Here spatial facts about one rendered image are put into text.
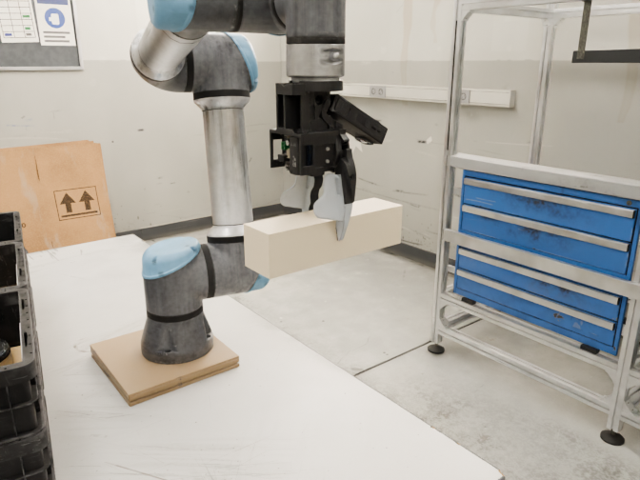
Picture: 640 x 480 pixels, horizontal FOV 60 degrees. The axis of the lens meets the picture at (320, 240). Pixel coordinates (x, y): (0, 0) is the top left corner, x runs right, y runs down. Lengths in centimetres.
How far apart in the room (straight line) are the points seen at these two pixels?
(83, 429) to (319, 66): 74
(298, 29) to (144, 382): 72
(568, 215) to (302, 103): 159
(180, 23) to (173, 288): 55
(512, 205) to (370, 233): 152
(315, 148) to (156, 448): 57
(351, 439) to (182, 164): 367
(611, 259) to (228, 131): 145
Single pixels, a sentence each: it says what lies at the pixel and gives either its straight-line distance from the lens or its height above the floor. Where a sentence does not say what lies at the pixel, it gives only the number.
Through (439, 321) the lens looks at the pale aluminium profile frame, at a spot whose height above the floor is 16.
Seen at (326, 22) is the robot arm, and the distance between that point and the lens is 71.
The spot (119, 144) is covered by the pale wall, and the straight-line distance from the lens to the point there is 427.
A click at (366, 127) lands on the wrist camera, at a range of 77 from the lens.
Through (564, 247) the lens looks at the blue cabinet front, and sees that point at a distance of 221.
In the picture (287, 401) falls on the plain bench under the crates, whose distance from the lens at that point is 108.
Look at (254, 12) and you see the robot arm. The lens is 78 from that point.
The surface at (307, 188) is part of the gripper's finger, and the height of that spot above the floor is 114.
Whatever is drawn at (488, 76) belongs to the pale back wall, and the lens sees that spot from 336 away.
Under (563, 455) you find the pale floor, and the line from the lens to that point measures 223.
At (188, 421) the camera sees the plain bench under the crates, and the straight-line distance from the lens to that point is 106.
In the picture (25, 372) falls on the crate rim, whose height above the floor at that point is 92.
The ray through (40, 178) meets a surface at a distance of 398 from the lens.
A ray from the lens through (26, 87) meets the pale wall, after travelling 410.
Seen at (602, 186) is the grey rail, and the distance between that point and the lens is 208.
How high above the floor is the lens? 131
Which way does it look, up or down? 18 degrees down
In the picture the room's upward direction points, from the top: straight up
